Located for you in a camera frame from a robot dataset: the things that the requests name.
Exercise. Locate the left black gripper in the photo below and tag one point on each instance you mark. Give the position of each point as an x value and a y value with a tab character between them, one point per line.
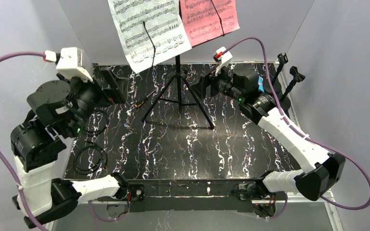
105	87

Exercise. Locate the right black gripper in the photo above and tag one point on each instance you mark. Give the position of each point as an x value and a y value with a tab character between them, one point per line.
208	84

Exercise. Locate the white sheet music page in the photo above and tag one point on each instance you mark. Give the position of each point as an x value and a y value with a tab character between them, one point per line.
150	31

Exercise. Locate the black round-base mic stand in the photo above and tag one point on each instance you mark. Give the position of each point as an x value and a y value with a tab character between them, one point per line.
282	59
284	101

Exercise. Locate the blue toy microphone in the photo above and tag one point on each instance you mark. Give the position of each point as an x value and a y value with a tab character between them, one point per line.
260	84

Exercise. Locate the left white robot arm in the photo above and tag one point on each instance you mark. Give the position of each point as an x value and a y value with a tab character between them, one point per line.
60	109

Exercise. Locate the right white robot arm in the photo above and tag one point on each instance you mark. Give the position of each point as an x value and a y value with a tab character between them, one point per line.
320	169

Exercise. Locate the black tripod music stand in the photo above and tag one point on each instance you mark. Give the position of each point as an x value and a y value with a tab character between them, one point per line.
180	76

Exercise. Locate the pink sheet music page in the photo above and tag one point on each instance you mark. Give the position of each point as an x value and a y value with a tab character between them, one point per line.
205	20

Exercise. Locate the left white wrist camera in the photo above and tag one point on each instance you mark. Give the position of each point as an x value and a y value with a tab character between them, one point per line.
74	62

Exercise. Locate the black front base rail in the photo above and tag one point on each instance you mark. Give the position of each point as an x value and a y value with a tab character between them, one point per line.
241	195

